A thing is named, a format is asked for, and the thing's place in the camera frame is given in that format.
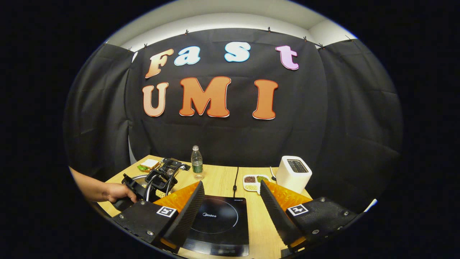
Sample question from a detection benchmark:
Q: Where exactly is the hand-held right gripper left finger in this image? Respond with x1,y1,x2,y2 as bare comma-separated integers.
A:
111,181,205,254

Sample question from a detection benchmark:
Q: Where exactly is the white sectioned dish of beans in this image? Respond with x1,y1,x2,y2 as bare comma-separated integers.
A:
243,174,271,193

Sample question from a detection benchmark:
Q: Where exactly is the clear plastic water bottle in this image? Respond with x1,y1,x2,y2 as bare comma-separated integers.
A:
191,145,204,180

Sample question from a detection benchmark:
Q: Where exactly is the white toaster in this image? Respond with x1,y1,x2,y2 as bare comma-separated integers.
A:
276,155,313,194

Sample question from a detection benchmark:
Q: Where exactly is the black induction cooktop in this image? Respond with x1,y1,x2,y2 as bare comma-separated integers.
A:
181,194,250,257

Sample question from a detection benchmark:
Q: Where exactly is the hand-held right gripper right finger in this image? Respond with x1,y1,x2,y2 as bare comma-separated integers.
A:
259,180,360,252

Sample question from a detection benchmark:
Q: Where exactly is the sandwich with green lettuce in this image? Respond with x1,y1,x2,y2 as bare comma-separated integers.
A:
137,159,160,172

